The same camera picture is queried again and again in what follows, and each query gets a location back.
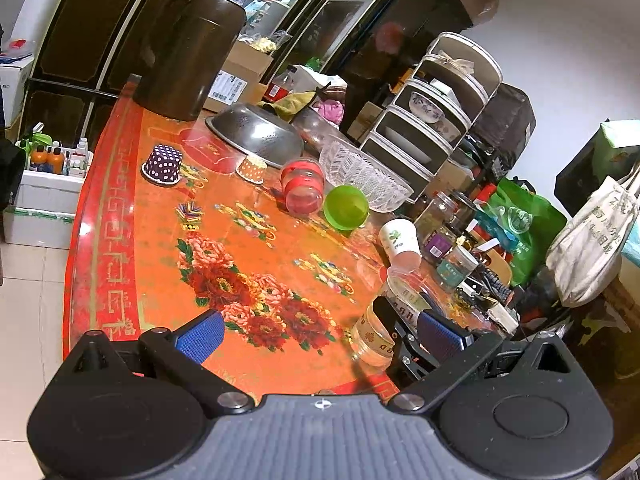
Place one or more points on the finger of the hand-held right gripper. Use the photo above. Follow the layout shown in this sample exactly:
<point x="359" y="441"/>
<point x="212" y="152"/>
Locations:
<point x="387" y="316"/>

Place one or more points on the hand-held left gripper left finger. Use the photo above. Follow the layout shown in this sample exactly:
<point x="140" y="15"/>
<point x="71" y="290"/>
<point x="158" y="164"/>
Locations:
<point x="199" y="336"/>

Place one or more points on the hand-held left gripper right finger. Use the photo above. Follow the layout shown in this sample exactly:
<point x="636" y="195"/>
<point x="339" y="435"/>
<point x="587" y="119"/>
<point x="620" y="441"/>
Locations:
<point x="442" y="335"/>

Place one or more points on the clear printed plastic cup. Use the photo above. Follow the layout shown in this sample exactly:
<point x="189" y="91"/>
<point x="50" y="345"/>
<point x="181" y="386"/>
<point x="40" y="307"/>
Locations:
<point x="372" y="337"/>

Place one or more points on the white paper cup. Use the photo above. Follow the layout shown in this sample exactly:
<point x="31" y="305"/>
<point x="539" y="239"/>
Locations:
<point x="399" y="241"/>

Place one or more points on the green plastic cup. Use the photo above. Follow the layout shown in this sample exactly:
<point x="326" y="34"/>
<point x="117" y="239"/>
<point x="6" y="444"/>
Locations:
<point x="346" y="208"/>

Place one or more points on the small orange paper cup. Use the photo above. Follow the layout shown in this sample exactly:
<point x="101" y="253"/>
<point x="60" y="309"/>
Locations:
<point x="251" y="168"/>

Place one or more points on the purple polka dot cup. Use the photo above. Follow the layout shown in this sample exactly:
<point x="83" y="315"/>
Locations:
<point x="162" y="164"/>

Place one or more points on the white charger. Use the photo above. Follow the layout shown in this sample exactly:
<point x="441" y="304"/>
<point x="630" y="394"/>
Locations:
<point x="502" y="317"/>

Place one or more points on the teal label glass jar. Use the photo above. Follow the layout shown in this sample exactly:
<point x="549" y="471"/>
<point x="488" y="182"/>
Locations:
<point x="457" y="266"/>

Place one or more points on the purple label glass jar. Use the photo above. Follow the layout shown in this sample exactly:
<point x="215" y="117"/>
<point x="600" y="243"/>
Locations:
<point x="440" y="246"/>

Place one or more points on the clear glass jar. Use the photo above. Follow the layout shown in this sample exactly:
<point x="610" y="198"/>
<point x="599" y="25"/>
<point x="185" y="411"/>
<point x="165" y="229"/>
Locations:
<point x="440" y="212"/>

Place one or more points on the colourful sticks bundle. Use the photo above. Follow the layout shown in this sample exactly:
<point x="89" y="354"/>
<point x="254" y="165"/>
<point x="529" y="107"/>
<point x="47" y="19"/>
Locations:
<point x="190" y="214"/>

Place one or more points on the green shopping bag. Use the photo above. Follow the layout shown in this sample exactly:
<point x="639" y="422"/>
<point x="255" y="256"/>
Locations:
<point x="530" y="230"/>

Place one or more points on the clear plastic basket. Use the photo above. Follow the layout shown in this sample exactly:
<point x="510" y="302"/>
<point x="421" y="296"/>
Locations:
<point x="362" y="175"/>

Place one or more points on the red transparent plastic jar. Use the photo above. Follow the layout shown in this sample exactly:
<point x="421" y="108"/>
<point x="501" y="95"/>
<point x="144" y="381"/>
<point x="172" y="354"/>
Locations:
<point x="302" y="186"/>

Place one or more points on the white canvas tote bag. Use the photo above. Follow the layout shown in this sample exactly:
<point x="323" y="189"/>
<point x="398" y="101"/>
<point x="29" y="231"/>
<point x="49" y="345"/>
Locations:
<point x="590" y="250"/>

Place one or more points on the white plate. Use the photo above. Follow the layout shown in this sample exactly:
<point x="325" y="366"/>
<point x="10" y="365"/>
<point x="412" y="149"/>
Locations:
<point x="406" y="142"/>

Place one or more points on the white foam box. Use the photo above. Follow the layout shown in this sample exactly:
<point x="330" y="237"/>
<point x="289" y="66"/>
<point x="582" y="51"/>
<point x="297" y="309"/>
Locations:
<point x="45" y="205"/>

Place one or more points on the clear plastic container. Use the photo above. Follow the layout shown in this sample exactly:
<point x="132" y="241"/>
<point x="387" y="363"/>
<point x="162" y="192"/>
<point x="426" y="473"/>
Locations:
<point x="312" y="127"/>

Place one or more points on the metal colander bowl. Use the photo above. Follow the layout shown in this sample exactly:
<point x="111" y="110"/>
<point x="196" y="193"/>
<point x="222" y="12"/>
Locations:
<point x="255" y="132"/>

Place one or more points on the blue white porcelain bowl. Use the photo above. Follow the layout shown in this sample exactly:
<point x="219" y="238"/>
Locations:
<point x="425" y="107"/>

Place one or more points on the pink cloth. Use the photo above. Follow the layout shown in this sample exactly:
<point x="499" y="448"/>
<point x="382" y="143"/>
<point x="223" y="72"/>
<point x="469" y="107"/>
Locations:
<point x="330" y="110"/>

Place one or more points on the black bag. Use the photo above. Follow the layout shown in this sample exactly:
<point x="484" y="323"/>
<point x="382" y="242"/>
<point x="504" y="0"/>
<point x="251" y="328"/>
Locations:
<point x="505" y="120"/>

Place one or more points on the orange bottle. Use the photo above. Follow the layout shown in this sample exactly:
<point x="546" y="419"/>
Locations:
<point x="56" y="160"/>

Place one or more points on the olive green cloth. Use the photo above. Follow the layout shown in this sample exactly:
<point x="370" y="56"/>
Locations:
<point x="295" y="102"/>

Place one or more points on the green spray bottle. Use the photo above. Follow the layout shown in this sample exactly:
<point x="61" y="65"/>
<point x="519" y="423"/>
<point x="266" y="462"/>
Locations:
<point x="37" y="144"/>

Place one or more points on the green box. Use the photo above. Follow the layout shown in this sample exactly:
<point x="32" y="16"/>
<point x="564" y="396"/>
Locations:
<point x="619" y="146"/>

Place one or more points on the clear stacked storage rack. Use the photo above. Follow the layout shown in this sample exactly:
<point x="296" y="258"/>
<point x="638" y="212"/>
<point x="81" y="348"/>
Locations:
<point x="465" y="60"/>

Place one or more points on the dark brown pitcher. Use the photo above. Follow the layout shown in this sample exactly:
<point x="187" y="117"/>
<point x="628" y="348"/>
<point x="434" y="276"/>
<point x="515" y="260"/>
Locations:
<point x="187" y="50"/>

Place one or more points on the white cardboard box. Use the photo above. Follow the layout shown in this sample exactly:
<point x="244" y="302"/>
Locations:
<point x="12" y="85"/>

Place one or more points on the dark wooden cabinet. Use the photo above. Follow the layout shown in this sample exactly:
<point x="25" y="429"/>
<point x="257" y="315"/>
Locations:
<point x="100" y="20"/>

